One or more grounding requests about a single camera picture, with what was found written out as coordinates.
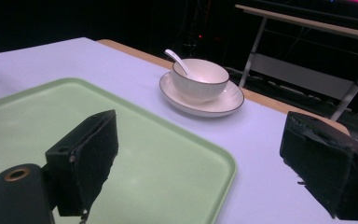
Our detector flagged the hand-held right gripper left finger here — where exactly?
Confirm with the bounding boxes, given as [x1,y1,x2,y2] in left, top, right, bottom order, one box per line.
[45,109,119,224]

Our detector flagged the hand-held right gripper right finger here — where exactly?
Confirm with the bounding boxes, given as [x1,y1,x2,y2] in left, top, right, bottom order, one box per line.
[279,110,358,221]

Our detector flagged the white ceramic saucer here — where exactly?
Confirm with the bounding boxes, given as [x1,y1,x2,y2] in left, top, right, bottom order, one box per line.
[158,71,245,119]

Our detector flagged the white ceramic spoon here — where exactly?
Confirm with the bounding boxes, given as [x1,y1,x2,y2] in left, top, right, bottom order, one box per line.
[164,49,191,78]

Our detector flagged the white ribbed ceramic bowl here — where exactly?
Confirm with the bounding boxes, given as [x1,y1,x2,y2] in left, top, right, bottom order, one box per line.
[171,58,230,102]

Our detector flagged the light green plastic tray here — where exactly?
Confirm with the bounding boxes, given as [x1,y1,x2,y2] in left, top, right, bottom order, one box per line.
[0,77,238,224]

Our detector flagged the metal-framed table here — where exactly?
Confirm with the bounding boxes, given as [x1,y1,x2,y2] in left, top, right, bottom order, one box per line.
[234,4,358,122]

